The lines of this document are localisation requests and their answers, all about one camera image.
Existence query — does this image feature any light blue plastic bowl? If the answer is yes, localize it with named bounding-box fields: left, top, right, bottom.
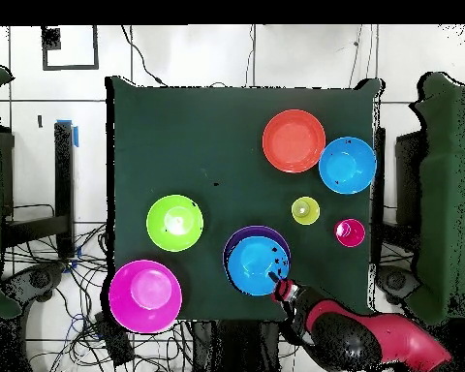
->
left=318, top=136, right=378, bottom=196
left=227, top=234, right=291, bottom=297

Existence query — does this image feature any purple plastic bowl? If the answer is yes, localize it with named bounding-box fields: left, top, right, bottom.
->
left=222, top=225, right=292, bottom=272

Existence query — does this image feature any yellow plastic cup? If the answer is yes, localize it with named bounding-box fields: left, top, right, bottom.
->
left=291, top=196, right=322, bottom=227

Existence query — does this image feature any red plastic cup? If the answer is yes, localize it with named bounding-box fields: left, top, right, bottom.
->
left=333, top=217, right=366, bottom=248

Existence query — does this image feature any large magenta plastic bowl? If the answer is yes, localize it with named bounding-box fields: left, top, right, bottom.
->
left=108, top=259, right=184, bottom=335

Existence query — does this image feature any orange plastic bowl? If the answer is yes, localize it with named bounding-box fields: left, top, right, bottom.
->
left=262, top=108, right=327, bottom=174

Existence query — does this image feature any green plastic bowl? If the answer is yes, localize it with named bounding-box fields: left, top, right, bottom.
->
left=145, top=194, right=205, bottom=254

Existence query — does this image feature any black metal stand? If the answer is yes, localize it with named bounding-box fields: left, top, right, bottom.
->
left=1, top=121, right=77, bottom=259
left=394, top=131, right=425, bottom=253

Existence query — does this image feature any dark green tablecloth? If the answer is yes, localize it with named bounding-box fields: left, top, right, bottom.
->
left=106, top=76, right=383, bottom=323

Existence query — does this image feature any black power box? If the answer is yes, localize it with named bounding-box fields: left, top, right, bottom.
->
left=93, top=310, right=136, bottom=366

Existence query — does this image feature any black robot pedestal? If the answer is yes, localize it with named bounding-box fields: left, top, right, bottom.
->
left=191, top=320, right=284, bottom=372

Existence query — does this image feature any tangle of floor cables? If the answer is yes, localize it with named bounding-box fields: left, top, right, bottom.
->
left=1, top=202, right=195, bottom=372

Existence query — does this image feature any thin black cable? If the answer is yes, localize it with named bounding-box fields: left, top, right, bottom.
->
left=245, top=24, right=257, bottom=87
left=348, top=24, right=364, bottom=89

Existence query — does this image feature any black camera cable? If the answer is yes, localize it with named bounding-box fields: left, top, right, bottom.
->
left=119, top=24, right=169, bottom=87

